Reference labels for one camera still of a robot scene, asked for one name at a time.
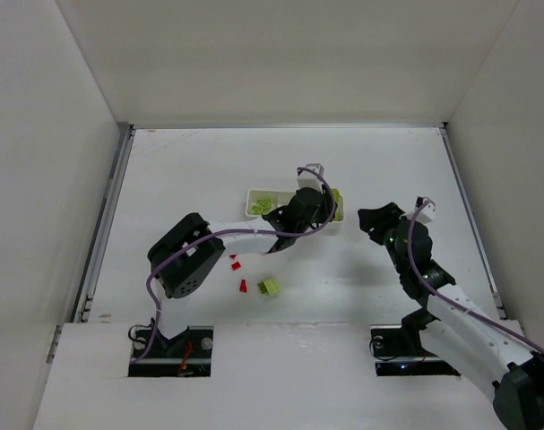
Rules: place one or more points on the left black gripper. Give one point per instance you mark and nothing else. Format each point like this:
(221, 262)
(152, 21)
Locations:
(324, 202)

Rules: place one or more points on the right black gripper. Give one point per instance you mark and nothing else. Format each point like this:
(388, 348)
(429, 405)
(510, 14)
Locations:
(392, 219)

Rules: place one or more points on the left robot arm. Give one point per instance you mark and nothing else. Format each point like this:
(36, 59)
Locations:
(184, 257)

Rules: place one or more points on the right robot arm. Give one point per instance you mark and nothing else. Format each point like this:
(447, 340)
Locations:
(506, 366)

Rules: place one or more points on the white divided container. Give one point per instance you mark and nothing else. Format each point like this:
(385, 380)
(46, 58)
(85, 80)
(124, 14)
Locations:
(295, 213)

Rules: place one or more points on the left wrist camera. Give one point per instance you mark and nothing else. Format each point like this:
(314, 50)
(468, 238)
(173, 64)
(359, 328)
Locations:
(310, 176)

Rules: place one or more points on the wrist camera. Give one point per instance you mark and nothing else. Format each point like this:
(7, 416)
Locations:
(310, 176)
(425, 210)

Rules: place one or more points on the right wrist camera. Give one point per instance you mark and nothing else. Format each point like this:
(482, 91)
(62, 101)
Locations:
(425, 210)

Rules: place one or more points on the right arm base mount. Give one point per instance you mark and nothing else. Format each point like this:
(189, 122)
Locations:
(397, 349)

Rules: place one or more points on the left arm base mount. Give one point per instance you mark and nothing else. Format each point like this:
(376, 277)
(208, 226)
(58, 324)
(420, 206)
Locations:
(188, 355)

